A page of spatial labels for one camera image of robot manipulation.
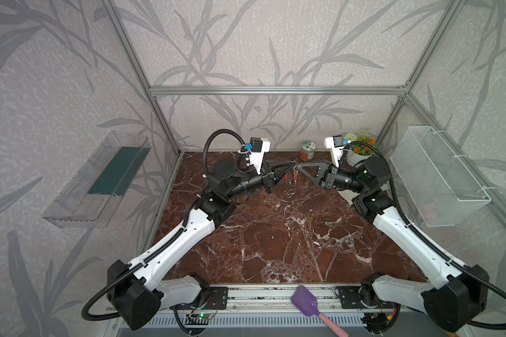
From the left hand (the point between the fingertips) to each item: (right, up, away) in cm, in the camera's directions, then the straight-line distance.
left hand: (295, 164), depth 57 cm
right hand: (+2, 0, +3) cm, 3 cm away
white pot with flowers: (+38, +8, +47) cm, 61 cm away
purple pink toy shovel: (+6, -48, +15) cm, 50 cm away
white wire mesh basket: (+46, -8, +5) cm, 47 cm away
